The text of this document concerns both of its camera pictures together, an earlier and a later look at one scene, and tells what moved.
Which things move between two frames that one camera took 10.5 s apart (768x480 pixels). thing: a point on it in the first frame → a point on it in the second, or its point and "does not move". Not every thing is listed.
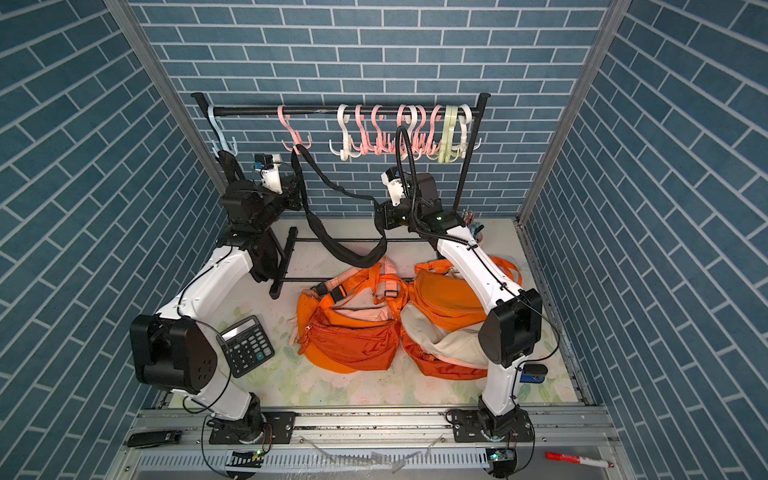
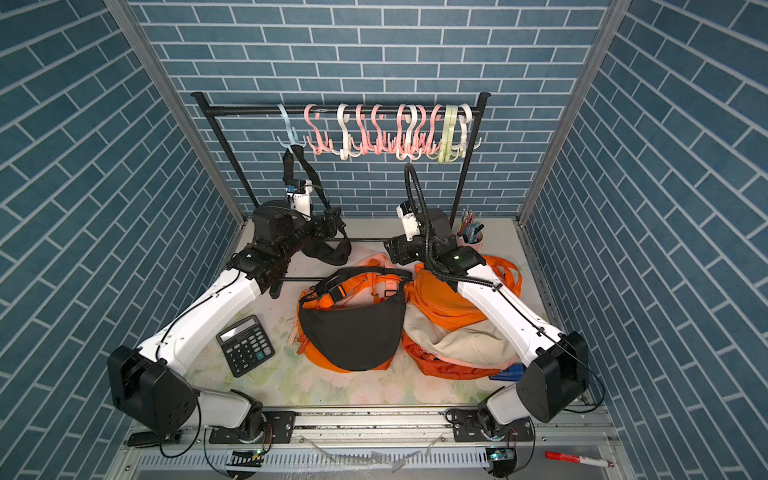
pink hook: (432, 130) does not move
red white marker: (580, 460) does not move
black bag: (252, 210) → (305, 221)
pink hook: (296, 137) → (321, 148)
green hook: (450, 117) does not move
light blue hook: (232, 149) → (292, 134)
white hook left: (347, 150) does not move
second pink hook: (420, 143) does not move
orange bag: (334, 344) → (366, 290)
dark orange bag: (438, 366) does not move
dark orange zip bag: (343, 342) → (347, 290)
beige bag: (459, 345) does not move
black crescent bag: (348, 251) → (357, 335)
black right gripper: (387, 216) → (400, 250)
